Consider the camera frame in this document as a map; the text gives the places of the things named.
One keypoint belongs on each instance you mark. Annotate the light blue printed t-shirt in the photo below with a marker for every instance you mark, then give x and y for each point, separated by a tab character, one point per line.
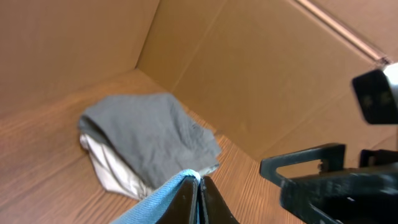
155	205

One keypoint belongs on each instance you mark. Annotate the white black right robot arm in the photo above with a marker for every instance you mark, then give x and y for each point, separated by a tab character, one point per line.
376	92

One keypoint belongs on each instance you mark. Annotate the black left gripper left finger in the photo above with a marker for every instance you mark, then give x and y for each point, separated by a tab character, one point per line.
183	207

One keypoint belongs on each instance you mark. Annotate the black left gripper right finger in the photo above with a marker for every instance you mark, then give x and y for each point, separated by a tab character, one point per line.
212	207

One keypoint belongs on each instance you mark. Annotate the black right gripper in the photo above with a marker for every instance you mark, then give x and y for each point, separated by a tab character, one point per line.
367	194

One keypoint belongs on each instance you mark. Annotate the grey folded garment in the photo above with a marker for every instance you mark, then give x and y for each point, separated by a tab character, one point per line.
116	119

